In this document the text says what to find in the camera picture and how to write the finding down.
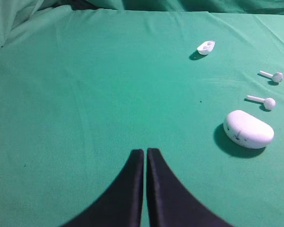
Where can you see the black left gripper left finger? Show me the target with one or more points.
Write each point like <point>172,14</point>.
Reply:
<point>120,205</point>

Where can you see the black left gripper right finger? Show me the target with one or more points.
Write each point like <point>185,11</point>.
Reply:
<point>169,203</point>

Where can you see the white bluetooth earbud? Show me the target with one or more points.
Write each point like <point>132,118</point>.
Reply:
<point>268,103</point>
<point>276,78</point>

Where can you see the white earbud charging case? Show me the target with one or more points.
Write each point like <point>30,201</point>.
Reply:
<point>247,130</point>

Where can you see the white earbud case lid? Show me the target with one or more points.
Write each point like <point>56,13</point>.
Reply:
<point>206,47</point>

